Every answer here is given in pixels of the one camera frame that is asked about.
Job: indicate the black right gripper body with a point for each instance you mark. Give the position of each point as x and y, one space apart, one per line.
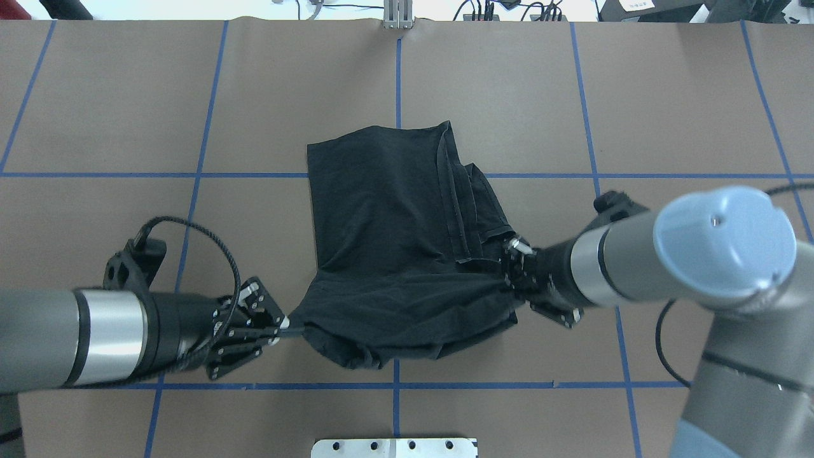
552 266

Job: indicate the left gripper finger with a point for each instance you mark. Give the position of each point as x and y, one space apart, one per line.
286 326

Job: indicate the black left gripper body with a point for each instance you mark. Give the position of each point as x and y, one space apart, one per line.
179 331

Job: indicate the black printed t-shirt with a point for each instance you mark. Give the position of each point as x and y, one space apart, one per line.
408 243

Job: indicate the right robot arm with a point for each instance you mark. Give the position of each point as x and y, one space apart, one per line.
732 251

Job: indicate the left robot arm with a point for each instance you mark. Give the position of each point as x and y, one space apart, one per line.
122 333

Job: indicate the brown paper table cover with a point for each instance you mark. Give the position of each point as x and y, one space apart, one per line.
107 124

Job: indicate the black box device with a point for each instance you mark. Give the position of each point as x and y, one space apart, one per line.
649 11

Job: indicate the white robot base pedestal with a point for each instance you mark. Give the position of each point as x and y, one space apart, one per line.
397 447

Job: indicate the aluminium frame post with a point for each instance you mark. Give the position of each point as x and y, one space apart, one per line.
398 14

